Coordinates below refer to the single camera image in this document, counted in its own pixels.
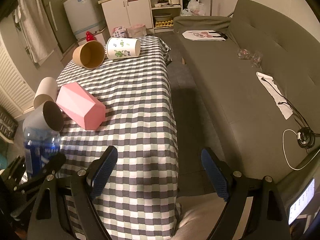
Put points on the grey blue washing machine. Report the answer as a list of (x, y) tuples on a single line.
[(84, 16)]

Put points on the open white shelf unit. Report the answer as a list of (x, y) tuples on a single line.
[(163, 13)]

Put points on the smartphone with lit screen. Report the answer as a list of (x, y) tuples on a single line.
[(301, 202)]

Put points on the white paper sheet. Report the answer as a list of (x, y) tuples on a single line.
[(283, 105)]

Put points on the white tissue pack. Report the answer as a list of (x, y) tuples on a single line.
[(119, 32)]

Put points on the white cylindrical cup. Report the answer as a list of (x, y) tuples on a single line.
[(46, 91)]

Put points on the brown paper cup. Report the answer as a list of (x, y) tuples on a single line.
[(89, 55)]

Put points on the pink lined waste bin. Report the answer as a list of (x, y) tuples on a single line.
[(135, 31)]

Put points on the grey white checkered tablecloth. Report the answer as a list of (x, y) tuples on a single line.
[(139, 199)]

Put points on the grey plastic cup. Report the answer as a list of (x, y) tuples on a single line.
[(47, 117)]

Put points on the white printed paper cup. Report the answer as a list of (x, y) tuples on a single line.
[(122, 48)]

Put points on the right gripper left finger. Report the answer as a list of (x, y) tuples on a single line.
[(50, 219)]

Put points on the white plastic bag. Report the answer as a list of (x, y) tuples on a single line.
[(194, 8)]

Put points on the white louvered wardrobe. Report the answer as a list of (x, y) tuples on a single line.
[(16, 95)]

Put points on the white kitchen cabinet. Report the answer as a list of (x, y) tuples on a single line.
[(126, 13)]

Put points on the clear crumpled plastic wrap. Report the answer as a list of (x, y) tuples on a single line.
[(254, 58)]

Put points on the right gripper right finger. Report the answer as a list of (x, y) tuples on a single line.
[(267, 218)]

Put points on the grey green sofa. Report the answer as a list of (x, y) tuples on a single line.
[(254, 136)]

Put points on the pink faceted cup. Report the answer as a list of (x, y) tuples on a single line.
[(82, 107)]

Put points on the hanging beige towel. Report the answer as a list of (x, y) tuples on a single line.
[(39, 36)]

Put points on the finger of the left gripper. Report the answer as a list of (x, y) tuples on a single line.
[(51, 168)]

